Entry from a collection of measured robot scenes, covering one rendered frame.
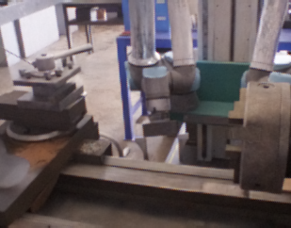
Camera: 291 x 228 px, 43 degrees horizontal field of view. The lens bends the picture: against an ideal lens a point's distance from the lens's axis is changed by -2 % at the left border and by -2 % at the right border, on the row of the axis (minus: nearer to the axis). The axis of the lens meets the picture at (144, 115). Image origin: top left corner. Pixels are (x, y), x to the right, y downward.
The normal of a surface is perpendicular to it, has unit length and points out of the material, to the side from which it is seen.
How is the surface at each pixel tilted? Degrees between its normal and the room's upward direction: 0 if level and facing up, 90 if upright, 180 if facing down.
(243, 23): 90
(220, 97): 90
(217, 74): 90
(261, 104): 29
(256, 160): 85
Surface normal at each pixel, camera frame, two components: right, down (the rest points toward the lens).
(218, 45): -0.30, 0.43
